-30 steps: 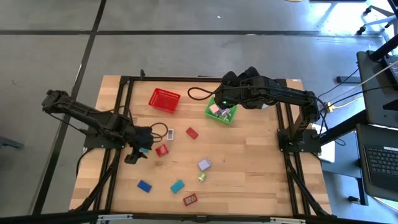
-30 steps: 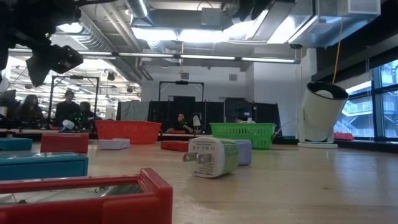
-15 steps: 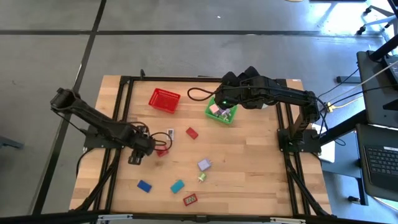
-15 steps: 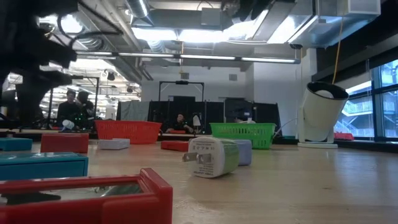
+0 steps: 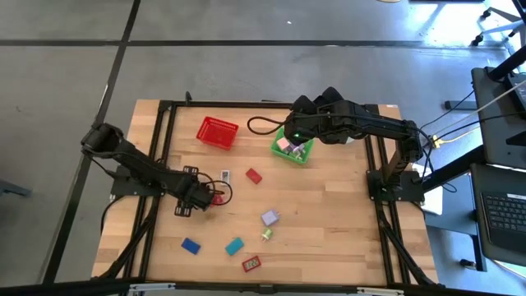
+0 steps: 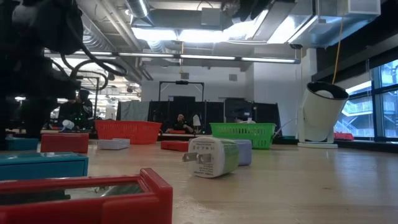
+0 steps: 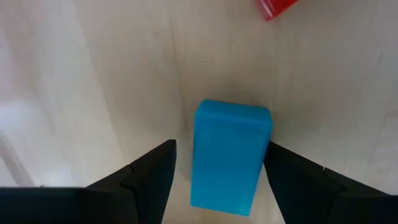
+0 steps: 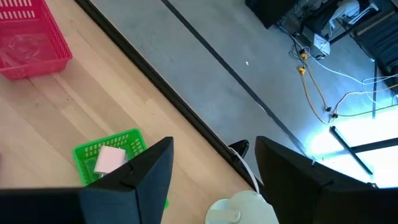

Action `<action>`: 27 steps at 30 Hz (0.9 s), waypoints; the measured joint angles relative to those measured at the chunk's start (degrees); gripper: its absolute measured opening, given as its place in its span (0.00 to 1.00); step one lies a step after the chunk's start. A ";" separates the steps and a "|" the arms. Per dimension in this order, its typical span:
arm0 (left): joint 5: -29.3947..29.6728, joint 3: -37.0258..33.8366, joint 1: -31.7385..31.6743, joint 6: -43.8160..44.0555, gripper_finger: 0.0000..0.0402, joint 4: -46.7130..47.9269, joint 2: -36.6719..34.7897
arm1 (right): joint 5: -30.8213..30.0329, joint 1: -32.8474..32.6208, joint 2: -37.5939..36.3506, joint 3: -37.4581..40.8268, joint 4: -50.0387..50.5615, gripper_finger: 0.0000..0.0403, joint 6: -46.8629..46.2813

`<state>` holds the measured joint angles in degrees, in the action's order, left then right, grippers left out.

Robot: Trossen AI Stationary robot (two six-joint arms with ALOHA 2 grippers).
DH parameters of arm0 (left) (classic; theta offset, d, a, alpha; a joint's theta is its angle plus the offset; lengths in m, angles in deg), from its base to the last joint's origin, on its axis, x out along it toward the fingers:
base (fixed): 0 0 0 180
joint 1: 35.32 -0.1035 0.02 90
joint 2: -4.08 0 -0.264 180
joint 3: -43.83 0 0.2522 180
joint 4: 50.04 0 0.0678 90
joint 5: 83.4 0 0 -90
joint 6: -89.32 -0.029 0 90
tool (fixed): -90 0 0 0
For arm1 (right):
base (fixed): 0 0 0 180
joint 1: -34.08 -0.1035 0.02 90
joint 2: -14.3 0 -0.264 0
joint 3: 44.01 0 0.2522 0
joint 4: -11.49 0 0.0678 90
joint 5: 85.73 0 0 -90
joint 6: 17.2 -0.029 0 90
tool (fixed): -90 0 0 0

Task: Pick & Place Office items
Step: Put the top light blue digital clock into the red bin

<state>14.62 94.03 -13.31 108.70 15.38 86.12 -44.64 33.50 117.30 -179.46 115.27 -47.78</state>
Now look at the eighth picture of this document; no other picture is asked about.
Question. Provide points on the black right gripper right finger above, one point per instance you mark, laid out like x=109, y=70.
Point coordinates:
x=295, y=186

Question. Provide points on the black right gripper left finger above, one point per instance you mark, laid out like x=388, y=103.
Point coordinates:
x=133, y=193

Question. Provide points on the pink wall charger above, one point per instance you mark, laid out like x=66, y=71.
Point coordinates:
x=109, y=158

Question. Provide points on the green plastic basket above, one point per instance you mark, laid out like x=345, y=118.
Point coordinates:
x=84, y=155

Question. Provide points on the black metal floor stand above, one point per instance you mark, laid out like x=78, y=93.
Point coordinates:
x=351, y=151

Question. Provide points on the white adapter box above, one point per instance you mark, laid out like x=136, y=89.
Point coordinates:
x=320, y=43

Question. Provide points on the red plastic basket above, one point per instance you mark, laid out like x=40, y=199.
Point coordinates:
x=46, y=62

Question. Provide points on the black floor mat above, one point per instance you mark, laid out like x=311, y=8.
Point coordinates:
x=382, y=40

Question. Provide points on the black cabinet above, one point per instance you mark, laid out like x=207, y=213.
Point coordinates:
x=270, y=12

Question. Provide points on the black aluminium table frame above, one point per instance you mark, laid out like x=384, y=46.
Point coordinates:
x=155, y=77

